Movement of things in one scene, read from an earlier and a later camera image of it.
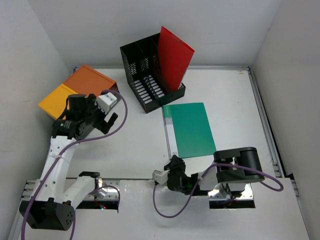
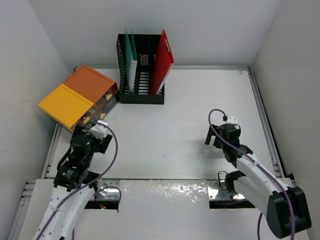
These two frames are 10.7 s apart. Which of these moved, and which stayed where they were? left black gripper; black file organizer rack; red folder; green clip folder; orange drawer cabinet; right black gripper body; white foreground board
Moved: black file organizer rack; green clip folder; red folder; left black gripper; right black gripper body
Stayed: white foreground board; orange drawer cabinet
